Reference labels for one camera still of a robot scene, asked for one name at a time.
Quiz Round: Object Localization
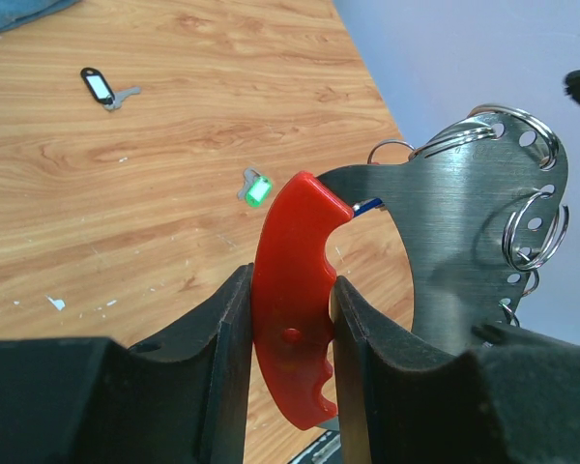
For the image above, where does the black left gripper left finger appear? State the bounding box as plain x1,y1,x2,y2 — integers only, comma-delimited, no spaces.
0,265,252,463

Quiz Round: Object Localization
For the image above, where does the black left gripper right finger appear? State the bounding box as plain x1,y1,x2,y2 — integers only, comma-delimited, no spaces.
333,278,580,463

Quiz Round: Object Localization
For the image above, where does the red-handled metal key organizer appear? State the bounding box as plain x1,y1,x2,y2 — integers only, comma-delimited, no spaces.
250,103,570,430

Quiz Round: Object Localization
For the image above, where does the blue tagged key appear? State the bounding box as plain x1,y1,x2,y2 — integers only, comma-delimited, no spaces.
352,198,384,217

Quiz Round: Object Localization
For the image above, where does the green tagged key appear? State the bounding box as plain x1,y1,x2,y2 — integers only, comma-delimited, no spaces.
237,167,273,208

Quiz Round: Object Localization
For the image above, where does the black tagged key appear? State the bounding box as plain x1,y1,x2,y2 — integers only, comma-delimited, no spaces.
80,67,141,111

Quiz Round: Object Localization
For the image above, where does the folded blue cloth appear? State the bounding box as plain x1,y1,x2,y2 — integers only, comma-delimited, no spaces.
0,0,78,33

